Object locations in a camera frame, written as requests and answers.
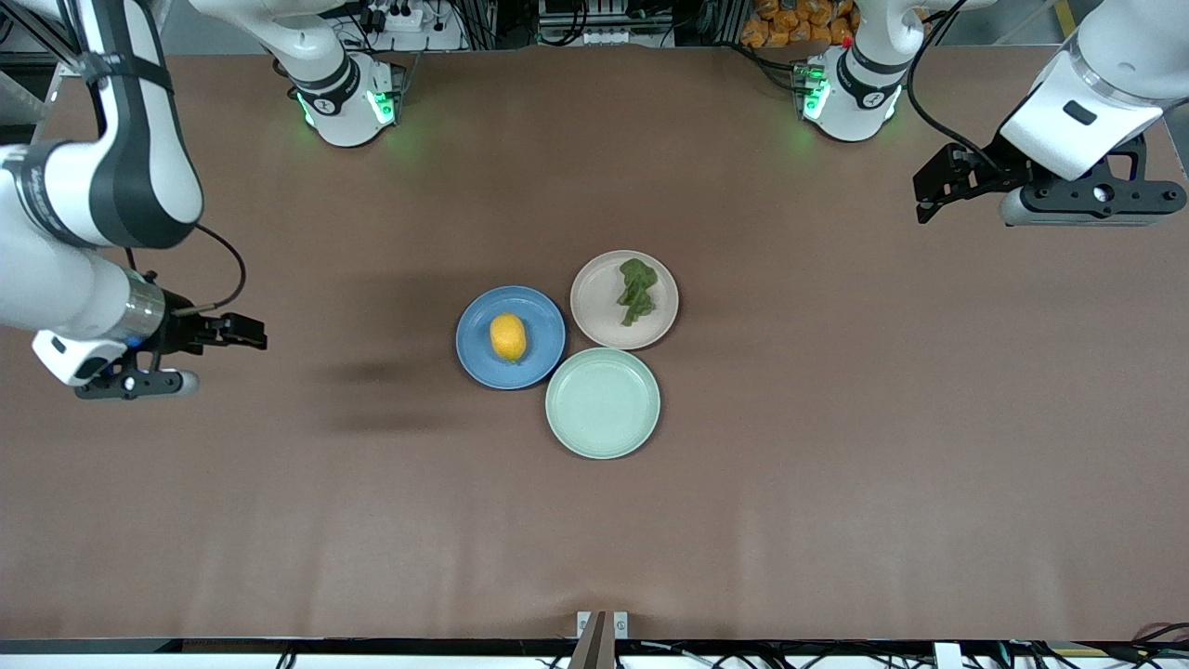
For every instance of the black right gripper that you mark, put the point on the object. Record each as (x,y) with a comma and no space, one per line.
(185,332)

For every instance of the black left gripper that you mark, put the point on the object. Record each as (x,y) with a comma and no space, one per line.
(986,170)

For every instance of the yellow lemon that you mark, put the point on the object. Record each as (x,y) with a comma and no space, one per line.
(508,336)

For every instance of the green lettuce leaf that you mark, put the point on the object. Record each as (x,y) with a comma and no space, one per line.
(637,288)

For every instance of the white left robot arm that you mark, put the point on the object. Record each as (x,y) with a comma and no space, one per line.
(1096,93)

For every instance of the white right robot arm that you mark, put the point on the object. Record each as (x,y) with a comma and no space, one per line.
(139,158)

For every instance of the bag of orange items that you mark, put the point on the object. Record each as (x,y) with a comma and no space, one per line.
(799,20)

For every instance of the blue plate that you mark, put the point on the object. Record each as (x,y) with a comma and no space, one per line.
(534,321)

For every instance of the white power strip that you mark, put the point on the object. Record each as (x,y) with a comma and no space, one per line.
(409,23)

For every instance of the beige plate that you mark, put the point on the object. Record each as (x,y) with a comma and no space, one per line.
(604,311)

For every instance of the pale green plate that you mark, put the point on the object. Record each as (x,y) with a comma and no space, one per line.
(603,403)

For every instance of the grey electronics box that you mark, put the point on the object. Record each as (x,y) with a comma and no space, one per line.
(604,19)

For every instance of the aluminium frame profile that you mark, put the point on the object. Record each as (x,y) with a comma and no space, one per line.
(28,37)

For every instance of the metal table edge bracket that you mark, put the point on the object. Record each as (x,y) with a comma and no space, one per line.
(602,632)

